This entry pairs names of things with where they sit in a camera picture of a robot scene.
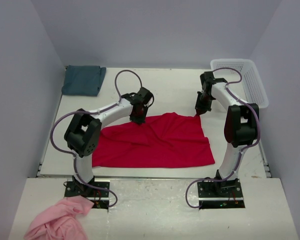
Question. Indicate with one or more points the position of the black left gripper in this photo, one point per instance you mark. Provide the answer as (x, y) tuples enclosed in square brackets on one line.
[(137, 117)]

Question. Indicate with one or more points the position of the white plastic basket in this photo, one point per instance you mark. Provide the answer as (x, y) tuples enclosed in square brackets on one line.
[(251, 87)]

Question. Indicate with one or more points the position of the folded grey-blue t shirt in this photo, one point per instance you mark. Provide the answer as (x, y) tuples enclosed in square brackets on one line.
[(83, 80)]

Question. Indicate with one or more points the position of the pink t shirt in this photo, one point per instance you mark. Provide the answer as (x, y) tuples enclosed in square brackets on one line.
[(59, 221)]

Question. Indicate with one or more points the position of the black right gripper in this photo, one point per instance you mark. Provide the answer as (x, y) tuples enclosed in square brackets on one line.
[(202, 107)]

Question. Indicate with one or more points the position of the red t shirt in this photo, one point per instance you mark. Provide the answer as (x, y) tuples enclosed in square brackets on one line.
[(169, 140)]

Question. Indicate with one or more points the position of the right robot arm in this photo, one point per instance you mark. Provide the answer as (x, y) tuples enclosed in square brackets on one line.
[(241, 128)]

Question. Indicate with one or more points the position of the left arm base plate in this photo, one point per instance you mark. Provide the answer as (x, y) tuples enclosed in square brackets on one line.
[(99, 198)]

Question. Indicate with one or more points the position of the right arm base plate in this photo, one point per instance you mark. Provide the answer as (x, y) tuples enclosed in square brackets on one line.
[(220, 195)]

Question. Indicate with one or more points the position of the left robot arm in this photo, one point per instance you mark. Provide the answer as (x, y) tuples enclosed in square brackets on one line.
[(84, 131)]

